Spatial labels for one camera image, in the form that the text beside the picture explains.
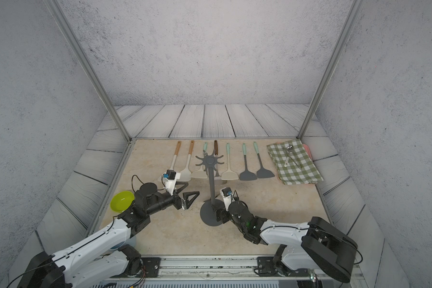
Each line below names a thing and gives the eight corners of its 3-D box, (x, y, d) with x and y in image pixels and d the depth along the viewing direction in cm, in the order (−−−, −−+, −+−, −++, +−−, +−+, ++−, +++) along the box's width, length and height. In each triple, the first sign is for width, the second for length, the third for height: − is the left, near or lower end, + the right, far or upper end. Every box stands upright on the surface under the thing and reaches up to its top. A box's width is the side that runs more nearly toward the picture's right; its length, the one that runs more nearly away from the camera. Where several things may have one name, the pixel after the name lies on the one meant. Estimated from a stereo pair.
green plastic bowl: (111, 213, 91) (106, 209, 88) (118, 195, 97) (114, 191, 94) (131, 213, 91) (127, 209, 87) (137, 195, 97) (134, 191, 94)
